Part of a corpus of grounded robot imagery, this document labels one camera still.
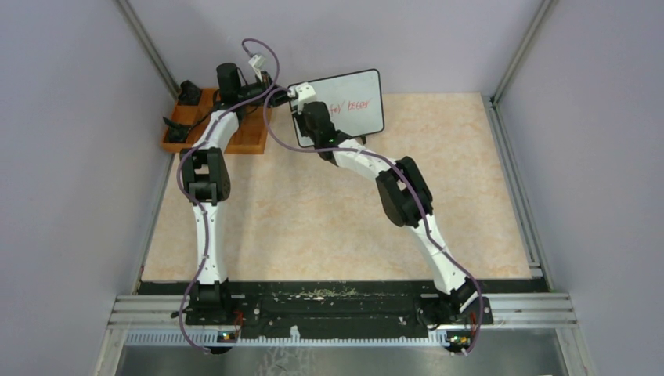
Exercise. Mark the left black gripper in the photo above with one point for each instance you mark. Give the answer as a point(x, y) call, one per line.
point(278, 99)

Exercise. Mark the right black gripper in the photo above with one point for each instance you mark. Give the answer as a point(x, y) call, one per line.
point(299, 119)

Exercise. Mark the white whiteboard with black frame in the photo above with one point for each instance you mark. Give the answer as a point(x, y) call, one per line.
point(354, 101)

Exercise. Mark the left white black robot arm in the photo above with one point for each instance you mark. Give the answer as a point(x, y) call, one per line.
point(204, 180)

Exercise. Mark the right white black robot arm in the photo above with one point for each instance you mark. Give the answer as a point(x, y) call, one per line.
point(406, 201)

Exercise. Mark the orange wooden compartment tray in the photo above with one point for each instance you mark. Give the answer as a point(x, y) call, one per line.
point(250, 138)

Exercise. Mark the rolled dark tie back left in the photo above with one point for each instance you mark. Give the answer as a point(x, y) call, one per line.
point(189, 94)

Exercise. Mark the rolled dark tie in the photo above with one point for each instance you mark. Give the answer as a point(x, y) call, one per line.
point(176, 132)
point(189, 94)

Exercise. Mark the rolled dark tie front left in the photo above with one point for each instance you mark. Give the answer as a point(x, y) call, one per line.
point(176, 132)

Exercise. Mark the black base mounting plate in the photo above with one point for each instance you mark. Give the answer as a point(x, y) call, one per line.
point(327, 327)

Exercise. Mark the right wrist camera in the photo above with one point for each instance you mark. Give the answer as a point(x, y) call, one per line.
point(301, 94)

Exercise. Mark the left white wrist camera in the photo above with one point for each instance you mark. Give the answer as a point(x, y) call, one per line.
point(257, 62)

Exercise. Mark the white slotted cable duct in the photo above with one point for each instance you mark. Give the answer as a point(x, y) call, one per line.
point(213, 338)

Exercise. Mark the aluminium frame rail front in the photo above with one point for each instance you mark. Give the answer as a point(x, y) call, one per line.
point(514, 311)

